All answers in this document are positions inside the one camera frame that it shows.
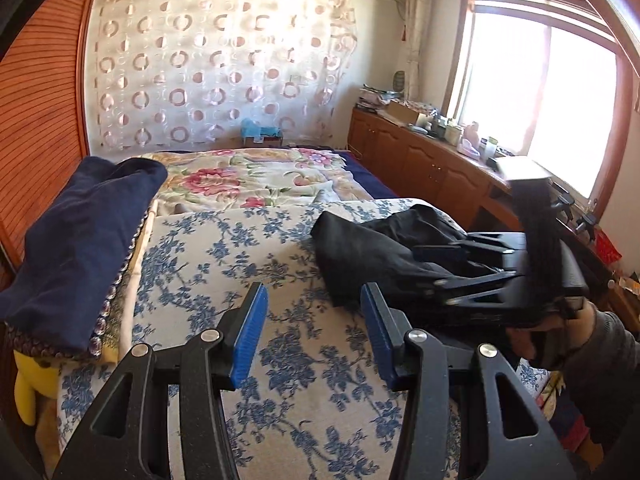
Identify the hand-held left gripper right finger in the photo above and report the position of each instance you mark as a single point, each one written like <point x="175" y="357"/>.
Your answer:
<point x="380" y="340"/>

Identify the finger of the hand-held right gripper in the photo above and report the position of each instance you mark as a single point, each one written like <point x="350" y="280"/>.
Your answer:
<point x="465" y="250"/>
<point x="465" y="300"/>

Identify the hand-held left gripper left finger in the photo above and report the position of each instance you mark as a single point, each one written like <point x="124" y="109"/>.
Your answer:
<point x="250" y="340"/>

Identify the black t-shirt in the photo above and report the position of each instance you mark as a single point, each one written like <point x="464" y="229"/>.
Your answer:
<point x="370" y="250"/>

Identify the person's right forearm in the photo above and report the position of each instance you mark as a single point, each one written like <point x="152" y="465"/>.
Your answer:
<point x="600" y="370"/>

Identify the person's right hand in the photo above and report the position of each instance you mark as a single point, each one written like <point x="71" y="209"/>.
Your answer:
<point x="525" y="342"/>

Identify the red packet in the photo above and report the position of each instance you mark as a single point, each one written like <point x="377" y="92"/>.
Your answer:
<point x="607" y="247"/>

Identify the blue floral bed sheet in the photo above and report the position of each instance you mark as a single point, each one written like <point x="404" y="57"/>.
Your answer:
<point x="200" y="260"/>

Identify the wooden sideboard cabinet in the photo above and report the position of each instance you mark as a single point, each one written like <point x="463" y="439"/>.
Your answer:
<point x="415" y="160"/>

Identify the pink bottle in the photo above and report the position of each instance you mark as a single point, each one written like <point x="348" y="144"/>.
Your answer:
<point x="469" y="140"/>

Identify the navy bed sheet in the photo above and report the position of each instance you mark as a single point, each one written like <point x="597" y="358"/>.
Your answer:
<point x="370" y="180"/>

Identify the cardboard box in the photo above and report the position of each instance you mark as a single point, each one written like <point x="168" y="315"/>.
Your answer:
<point x="400" y="112"/>

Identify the pink floral blanket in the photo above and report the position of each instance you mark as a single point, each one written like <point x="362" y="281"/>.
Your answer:
<point x="250" y="180"/>

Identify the window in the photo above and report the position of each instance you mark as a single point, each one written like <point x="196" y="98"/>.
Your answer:
<point x="525" y="85"/>

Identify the stack of papers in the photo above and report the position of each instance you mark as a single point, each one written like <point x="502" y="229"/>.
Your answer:
<point x="372" y="99"/>

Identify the round desk fan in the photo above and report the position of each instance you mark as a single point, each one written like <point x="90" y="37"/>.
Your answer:
<point x="399" y="80"/>

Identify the navy blue blanket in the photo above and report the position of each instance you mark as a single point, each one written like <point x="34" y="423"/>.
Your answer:
<point x="70" y="240"/>

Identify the teal box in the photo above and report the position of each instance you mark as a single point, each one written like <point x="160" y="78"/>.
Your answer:
<point x="260" y="132"/>

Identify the yellow plush toy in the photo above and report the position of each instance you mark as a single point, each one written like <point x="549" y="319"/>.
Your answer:
<point x="30" y="385"/>

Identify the circle patterned sheer curtain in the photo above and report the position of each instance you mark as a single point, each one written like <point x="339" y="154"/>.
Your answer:
<point x="215" y="65"/>

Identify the slatted wooden wardrobe door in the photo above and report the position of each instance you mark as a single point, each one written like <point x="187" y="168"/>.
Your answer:
<point x="45" y="110"/>

